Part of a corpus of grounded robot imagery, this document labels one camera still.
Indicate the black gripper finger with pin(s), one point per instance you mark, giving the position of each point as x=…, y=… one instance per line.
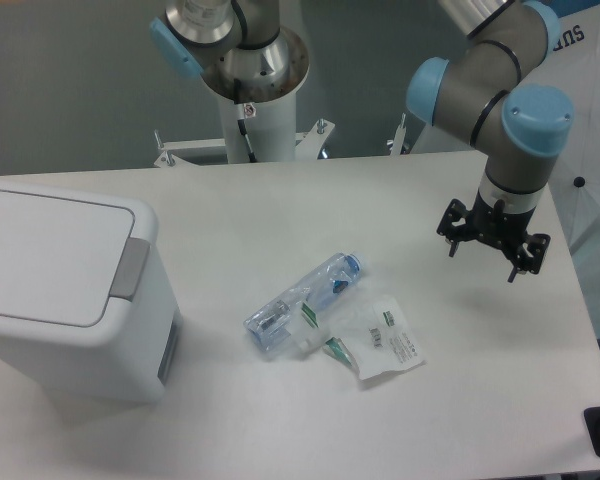
x=453, y=225
x=526, y=254

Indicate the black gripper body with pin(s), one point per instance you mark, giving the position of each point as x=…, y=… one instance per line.
x=494, y=227

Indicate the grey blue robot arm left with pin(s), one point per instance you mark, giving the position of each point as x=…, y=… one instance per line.
x=192, y=35

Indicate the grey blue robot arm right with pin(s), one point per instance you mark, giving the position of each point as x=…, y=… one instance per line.
x=483, y=101

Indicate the white trash can body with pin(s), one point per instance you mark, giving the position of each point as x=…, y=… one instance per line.
x=127, y=354

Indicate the white trash can lid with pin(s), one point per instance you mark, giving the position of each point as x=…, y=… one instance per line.
x=59, y=253

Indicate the clear plastic packaging bag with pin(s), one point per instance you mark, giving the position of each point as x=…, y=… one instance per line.
x=371, y=337

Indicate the crushed clear plastic bottle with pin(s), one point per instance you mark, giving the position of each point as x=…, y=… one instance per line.
x=295, y=322

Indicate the white pedestal base frame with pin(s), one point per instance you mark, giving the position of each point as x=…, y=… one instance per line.
x=240, y=147

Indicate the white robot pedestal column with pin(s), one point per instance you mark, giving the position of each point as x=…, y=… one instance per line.
x=260, y=86

